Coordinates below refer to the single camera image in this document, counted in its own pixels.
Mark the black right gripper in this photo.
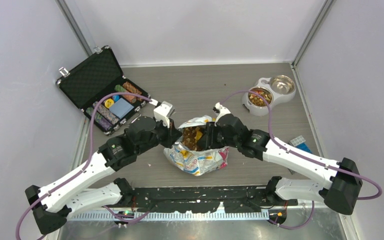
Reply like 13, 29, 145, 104
196, 121, 240, 151

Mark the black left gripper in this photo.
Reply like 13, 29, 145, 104
135, 115, 181, 155

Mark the cat food bag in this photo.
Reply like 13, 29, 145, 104
163, 115, 229, 176

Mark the yellow plastic scoop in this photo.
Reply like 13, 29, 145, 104
193, 126, 204, 148

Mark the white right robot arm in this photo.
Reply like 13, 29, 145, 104
197, 113, 363, 215

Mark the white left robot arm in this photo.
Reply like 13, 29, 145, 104
24, 116, 183, 235

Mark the pet food kibble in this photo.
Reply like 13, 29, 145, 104
181, 126, 205, 152

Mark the white double pet bowl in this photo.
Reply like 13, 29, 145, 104
241, 75, 296, 117

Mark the red green chip row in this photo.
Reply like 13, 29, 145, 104
114, 84, 138, 105

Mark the blue playing card deck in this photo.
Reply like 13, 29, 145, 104
109, 98, 134, 119

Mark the orange black chip row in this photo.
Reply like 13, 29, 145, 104
122, 82, 142, 103

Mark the yellow dealer button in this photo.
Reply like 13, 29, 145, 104
103, 98, 115, 109

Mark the green purple chip row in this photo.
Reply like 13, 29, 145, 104
94, 112, 112, 132

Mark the black poker chip case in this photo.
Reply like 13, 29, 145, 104
56, 45, 151, 136

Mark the light grey lego brick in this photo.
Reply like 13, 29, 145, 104
289, 135, 306, 147

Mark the blue lego brick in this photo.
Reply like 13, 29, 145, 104
294, 142, 313, 154

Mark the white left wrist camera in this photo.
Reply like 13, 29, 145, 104
149, 98, 175, 129

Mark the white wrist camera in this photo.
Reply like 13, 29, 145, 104
149, 98, 175, 129
212, 102, 231, 123

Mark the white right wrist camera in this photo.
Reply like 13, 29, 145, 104
212, 102, 231, 123

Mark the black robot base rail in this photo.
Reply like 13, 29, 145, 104
115, 185, 298, 214

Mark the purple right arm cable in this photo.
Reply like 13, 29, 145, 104
220, 90, 383, 201

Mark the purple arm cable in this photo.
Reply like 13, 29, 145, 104
220, 90, 383, 201
15, 92, 153, 240

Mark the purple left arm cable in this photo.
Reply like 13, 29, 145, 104
15, 92, 153, 240

